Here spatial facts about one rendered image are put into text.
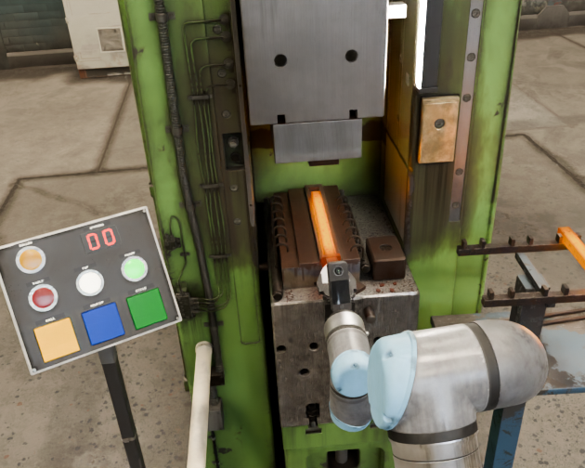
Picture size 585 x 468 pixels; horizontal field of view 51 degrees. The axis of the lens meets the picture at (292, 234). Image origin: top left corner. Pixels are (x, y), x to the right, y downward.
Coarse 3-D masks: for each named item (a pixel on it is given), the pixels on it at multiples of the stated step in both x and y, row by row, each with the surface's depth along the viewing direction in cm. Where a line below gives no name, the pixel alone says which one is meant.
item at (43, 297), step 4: (40, 288) 131; (44, 288) 132; (36, 292) 131; (40, 292) 131; (44, 292) 131; (48, 292) 132; (52, 292) 132; (32, 296) 131; (36, 296) 131; (40, 296) 131; (44, 296) 131; (48, 296) 132; (52, 296) 132; (32, 300) 131; (36, 300) 131; (40, 300) 131; (44, 300) 131; (48, 300) 132; (52, 300) 132; (36, 304) 131; (40, 304) 131; (44, 304) 131; (48, 304) 132
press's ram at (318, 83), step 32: (256, 0) 123; (288, 0) 123; (320, 0) 124; (352, 0) 124; (384, 0) 125; (256, 32) 126; (288, 32) 127; (320, 32) 127; (352, 32) 128; (384, 32) 128; (256, 64) 129; (288, 64) 130; (320, 64) 130; (352, 64) 131; (384, 64) 132; (256, 96) 133; (288, 96) 133; (320, 96) 134; (352, 96) 135
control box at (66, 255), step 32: (96, 224) 137; (128, 224) 140; (0, 256) 129; (64, 256) 134; (96, 256) 136; (128, 256) 139; (160, 256) 142; (32, 288) 131; (64, 288) 133; (128, 288) 139; (160, 288) 142; (32, 320) 131; (128, 320) 138; (32, 352) 130
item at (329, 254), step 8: (312, 192) 184; (312, 200) 182; (320, 200) 180; (320, 208) 176; (320, 216) 172; (320, 224) 169; (328, 224) 168; (320, 232) 165; (328, 232) 165; (320, 240) 164; (328, 240) 161; (328, 248) 158; (328, 256) 154; (336, 256) 154
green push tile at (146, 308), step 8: (136, 296) 139; (144, 296) 139; (152, 296) 140; (160, 296) 141; (128, 304) 138; (136, 304) 139; (144, 304) 139; (152, 304) 140; (160, 304) 141; (136, 312) 139; (144, 312) 139; (152, 312) 140; (160, 312) 141; (136, 320) 138; (144, 320) 139; (152, 320) 140; (160, 320) 141; (136, 328) 138
